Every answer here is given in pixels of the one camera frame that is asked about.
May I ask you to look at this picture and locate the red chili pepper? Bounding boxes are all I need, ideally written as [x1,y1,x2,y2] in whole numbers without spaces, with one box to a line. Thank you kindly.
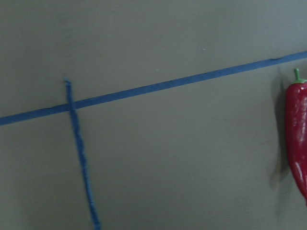
[284,68,307,199]

